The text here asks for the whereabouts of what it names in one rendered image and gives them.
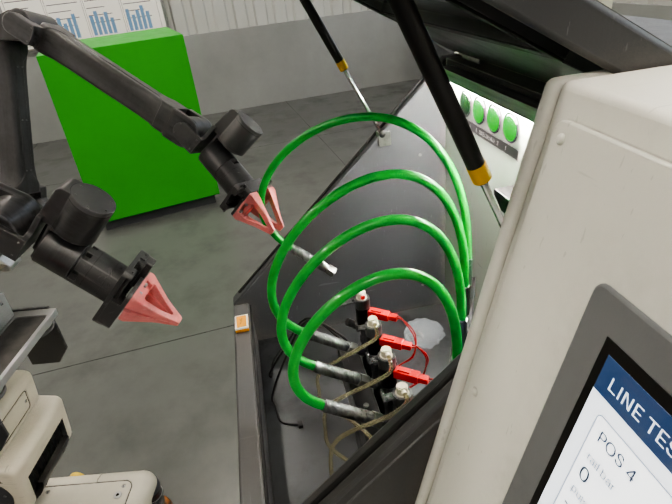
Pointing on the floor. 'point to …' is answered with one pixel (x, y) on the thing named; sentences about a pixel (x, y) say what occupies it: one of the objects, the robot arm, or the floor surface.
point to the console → (559, 267)
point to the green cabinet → (132, 128)
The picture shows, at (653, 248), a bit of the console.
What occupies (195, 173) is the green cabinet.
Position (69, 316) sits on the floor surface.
